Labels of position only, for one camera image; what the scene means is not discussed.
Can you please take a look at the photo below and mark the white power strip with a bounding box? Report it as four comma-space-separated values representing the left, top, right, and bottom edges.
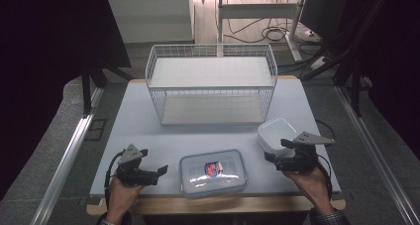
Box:
309, 56, 329, 70

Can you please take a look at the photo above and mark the black curtain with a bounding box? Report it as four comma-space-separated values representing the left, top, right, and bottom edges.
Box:
0, 0, 132, 201
346, 0, 420, 151

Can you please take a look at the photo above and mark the black metal stand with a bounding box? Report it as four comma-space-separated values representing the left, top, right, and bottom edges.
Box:
299, 0, 390, 118
80, 51, 134, 116

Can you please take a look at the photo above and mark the person's left hand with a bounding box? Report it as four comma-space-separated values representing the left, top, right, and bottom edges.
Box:
106, 175, 145, 224

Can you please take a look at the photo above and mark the hand-held gripper cable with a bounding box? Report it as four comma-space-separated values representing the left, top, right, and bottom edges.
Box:
103, 150, 125, 209
315, 154, 335, 202

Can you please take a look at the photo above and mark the thin black cable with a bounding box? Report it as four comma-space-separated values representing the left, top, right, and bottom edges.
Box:
315, 118, 337, 141

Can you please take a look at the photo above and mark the person's right hand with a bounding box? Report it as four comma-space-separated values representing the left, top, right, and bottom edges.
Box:
282, 167, 335, 215

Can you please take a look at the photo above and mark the white lidded plastic container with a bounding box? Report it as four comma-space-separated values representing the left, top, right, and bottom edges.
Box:
257, 117, 301, 158

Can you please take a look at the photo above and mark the white metal desk frame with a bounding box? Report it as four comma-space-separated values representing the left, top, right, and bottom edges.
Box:
216, 0, 309, 62

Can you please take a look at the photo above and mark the black floor frame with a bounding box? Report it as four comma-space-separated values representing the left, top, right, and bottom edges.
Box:
84, 118, 108, 142

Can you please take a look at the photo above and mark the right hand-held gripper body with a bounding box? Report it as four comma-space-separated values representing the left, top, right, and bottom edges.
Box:
275, 131, 336, 174

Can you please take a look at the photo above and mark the clear container with blue lid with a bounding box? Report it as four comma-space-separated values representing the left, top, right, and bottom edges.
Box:
178, 149, 250, 199

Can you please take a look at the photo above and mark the white cabinet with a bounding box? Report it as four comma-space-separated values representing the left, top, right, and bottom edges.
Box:
106, 0, 196, 45

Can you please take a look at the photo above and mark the left hand-held gripper cable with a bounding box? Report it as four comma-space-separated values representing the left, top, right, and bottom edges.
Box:
103, 150, 125, 209

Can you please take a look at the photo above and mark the aluminium floor rail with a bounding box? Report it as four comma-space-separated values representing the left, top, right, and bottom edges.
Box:
30, 87, 105, 225
334, 85, 420, 225

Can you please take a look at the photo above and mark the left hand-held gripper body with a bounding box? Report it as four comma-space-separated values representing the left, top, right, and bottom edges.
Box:
115, 144, 159, 187

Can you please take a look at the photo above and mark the tangle of black floor cables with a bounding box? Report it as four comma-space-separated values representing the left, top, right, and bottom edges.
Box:
223, 17, 320, 45

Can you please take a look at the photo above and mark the right hand-held gripper cable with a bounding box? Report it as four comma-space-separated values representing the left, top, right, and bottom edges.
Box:
315, 154, 335, 202

